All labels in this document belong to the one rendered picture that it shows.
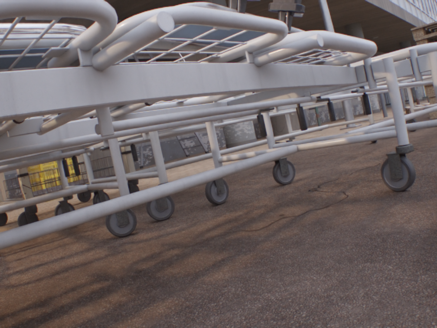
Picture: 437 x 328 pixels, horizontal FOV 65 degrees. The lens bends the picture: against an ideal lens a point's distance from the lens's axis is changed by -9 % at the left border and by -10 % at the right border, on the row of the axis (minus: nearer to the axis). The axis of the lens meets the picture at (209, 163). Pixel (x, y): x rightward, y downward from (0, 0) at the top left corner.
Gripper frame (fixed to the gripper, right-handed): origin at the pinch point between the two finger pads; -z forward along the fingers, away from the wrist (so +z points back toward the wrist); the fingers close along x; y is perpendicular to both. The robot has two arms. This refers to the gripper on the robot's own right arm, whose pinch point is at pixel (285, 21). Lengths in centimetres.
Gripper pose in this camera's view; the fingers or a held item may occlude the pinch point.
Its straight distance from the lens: 128.4
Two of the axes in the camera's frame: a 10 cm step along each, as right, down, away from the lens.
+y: -5.9, 1.7, -7.9
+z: 0.9, -9.6, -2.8
